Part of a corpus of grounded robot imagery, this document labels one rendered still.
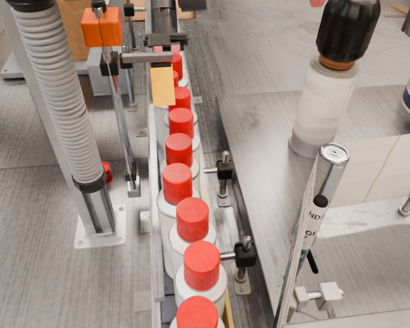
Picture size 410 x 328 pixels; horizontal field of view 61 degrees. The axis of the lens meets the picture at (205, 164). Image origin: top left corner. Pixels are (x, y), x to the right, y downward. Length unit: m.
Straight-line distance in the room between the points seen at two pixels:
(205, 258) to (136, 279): 0.30
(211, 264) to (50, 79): 0.20
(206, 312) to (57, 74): 0.22
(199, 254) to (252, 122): 0.51
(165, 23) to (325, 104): 0.39
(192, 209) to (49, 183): 0.47
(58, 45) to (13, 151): 0.60
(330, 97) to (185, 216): 0.38
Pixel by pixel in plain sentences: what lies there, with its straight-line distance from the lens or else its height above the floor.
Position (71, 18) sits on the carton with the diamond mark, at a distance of 1.06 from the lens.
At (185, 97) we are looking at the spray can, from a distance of 0.49.
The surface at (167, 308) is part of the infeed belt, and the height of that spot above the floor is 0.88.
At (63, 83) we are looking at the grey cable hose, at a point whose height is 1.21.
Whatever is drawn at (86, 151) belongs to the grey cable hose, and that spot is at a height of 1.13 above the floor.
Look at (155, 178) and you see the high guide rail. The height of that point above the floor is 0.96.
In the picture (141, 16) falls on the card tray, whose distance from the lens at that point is 1.41.
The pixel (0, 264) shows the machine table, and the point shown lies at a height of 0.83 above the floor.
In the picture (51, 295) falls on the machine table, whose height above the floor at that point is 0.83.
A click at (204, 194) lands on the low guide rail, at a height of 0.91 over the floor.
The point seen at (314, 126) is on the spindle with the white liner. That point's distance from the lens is 0.67.
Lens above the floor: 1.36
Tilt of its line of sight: 45 degrees down
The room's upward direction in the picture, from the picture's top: 1 degrees clockwise
